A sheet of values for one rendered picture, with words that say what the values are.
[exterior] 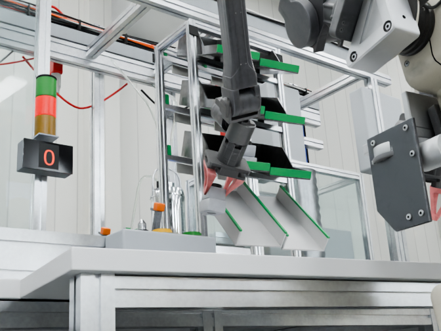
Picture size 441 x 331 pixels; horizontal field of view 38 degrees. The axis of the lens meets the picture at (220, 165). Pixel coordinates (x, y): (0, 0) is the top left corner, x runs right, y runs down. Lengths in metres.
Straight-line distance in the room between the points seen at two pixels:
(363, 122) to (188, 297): 2.33
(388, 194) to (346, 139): 6.79
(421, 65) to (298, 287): 0.38
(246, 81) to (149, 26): 4.97
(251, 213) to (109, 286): 0.90
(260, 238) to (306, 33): 0.69
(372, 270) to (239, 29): 0.58
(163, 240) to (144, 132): 5.12
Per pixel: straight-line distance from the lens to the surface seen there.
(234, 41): 1.35
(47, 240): 1.17
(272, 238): 1.60
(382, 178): 1.02
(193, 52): 1.79
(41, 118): 1.56
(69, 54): 2.82
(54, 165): 1.52
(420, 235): 8.20
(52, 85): 1.60
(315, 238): 1.71
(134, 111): 6.35
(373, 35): 0.92
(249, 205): 1.72
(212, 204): 1.47
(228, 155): 1.44
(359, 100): 3.17
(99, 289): 0.84
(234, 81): 1.36
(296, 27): 1.05
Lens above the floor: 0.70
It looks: 18 degrees up
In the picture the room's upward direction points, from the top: 4 degrees counter-clockwise
